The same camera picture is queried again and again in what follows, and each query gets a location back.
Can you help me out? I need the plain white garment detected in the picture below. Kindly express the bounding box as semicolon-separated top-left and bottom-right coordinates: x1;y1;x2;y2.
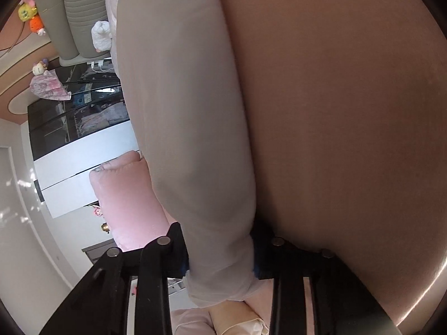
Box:
113;0;259;308

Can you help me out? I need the cream cloth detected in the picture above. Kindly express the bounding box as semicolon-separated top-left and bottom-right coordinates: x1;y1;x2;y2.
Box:
209;299;270;335

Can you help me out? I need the grey padded headboard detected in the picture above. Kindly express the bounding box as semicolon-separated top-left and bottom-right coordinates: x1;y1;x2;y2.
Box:
33;0;117;67

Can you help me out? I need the orange plush toy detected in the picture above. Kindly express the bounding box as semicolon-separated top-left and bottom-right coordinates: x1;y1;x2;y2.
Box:
28;15;47;36

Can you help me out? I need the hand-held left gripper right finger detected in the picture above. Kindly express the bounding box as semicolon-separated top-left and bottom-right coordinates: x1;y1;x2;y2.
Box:
251;221;402;335

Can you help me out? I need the pink bed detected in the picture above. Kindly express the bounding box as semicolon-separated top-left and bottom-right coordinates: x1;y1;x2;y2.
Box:
164;0;447;335

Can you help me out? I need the glass door wardrobe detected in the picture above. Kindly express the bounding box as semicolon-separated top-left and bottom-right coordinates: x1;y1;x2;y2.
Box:
27;61;132;163

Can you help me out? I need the white charger with cable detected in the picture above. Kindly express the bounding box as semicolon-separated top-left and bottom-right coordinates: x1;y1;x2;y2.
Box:
89;60;114;73

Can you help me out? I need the grey door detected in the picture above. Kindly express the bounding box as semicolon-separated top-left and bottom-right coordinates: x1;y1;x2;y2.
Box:
82;240;116;265

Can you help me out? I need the yellow plush toy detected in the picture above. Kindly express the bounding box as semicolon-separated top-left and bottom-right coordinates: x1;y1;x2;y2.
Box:
18;3;37;21

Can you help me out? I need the large pink pillow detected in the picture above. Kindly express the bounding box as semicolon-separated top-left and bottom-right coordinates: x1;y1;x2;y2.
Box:
89;150;182;252

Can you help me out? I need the white wardrobe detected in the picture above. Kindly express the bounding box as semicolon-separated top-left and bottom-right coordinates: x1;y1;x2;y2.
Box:
33;119;144;219

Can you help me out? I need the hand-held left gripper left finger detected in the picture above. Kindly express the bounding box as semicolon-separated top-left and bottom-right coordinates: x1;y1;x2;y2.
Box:
38;221;191;335

